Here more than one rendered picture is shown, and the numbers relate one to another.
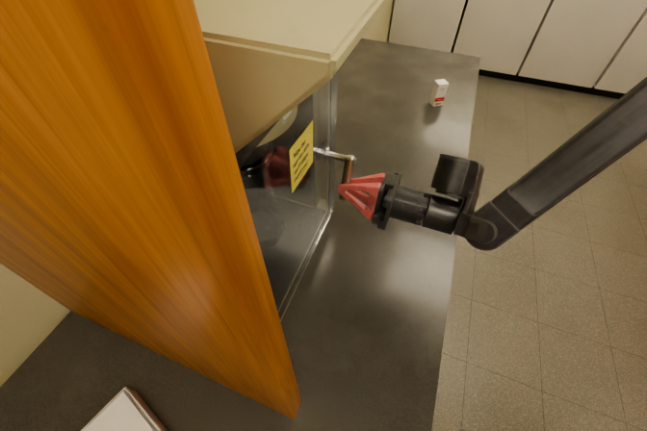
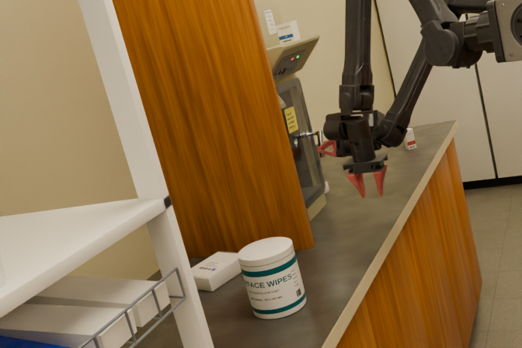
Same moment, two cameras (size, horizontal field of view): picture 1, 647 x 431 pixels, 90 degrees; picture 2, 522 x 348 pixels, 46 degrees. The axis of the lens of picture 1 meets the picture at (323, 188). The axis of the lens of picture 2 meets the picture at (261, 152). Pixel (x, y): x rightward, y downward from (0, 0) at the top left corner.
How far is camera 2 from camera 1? 1.60 m
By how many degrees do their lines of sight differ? 37
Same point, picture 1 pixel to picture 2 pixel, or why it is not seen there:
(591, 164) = (409, 86)
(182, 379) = not seen: hidden behind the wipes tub
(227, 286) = (269, 85)
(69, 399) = not seen: hidden behind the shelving
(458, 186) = (371, 122)
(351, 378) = (343, 234)
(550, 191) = (401, 103)
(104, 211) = (247, 77)
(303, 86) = (278, 53)
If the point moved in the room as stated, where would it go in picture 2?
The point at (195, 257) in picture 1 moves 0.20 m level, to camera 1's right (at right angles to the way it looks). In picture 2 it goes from (263, 78) to (335, 60)
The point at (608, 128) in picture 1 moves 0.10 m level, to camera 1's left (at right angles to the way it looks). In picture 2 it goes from (410, 73) to (377, 81)
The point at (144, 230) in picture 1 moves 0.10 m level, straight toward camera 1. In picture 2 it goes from (254, 77) to (278, 72)
